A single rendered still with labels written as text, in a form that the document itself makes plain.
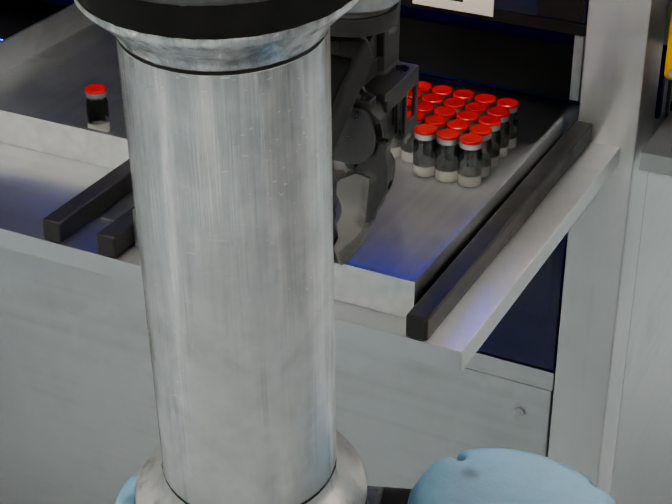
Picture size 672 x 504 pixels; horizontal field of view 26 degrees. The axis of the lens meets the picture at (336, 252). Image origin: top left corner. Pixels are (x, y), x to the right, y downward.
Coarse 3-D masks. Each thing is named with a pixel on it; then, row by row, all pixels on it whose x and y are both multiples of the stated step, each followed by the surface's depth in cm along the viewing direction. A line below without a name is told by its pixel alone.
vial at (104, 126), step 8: (88, 96) 141; (96, 96) 141; (104, 96) 141; (88, 104) 141; (96, 104) 141; (104, 104) 141; (88, 112) 142; (96, 112) 141; (104, 112) 142; (88, 120) 142; (96, 120) 142; (104, 120) 142; (96, 128) 142; (104, 128) 142
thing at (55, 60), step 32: (32, 32) 159; (64, 32) 165; (96, 32) 167; (0, 64) 156; (32, 64) 158; (64, 64) 158; (96, 64) 158; (0, 96) 151; (32, 96) 151; (64, 96) 151; (0, 128) 141; (32, 128) 139; (64, 128) 137; (96, 160) 137
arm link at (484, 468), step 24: (480, 456) 76; (504, 456) 76; (528, 456) 76; (432, 480) 74; (456, 480) 74; (480, 480) 74; (504, 480) 74; (528, 480) 75; (552, 480) 75; (576, 480) 75
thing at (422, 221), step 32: (512, 160) 138; (416, 192) 132; (448, 192) 132; (480, 192) 132; (512, 192) 129; (384, 224) 127; (416, 224) 127; (448, 224) 127; (480, 224) 123; (352, 256) 122; (384, 256) 122; (416, 256) 122; (448, 256) 117; (352, 288) 115; (384, 288) 113; (416, 288) 112
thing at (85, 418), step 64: (0, 256) 188; (640, 256) 154; (0, 320) 193; (64, 320) 188; (128, 320) 182; (640, 320) 161; (0, 384) 199; (64, 384) 193; (128, 384) 188; (384, 384) 168; (448, 384) 164; (512, 384) 159; (640, 384) 170; (0, 448) 206; (64, 448) 199; (128, 448) 193; (384, 448) 172; (448, 448) 168; (512, 448) 163; (640, 448) 179
